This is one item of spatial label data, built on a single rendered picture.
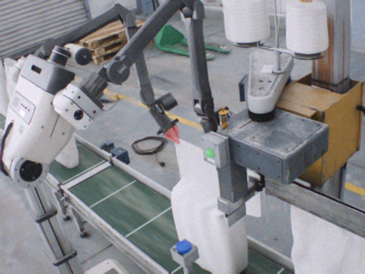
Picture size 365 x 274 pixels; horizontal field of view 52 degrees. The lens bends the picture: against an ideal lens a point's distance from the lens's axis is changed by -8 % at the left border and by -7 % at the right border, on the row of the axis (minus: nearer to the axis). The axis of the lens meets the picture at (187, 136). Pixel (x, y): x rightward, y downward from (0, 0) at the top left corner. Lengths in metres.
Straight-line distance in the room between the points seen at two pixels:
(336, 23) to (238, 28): 0.35
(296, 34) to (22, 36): 7.81
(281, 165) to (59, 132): 0.79
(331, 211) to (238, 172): 0.34
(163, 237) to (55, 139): 1.07
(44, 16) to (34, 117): 7.52
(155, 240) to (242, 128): 1.21
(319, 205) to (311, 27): 0.58
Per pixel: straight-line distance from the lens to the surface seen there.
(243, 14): 1.42
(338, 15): 1.48
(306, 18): 1.28
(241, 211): 1.49
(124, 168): 2.97
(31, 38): 8.86
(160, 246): 2.29
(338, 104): 1.46
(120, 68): 1.35
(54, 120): 1.47
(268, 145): 1.18
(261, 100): 1.27
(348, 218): 1.34
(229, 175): 1.33
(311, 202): 1.39
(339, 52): 1.52
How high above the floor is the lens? 1.95
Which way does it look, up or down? 29 degrees down
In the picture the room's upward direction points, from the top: 9 degrees counter-clockwise
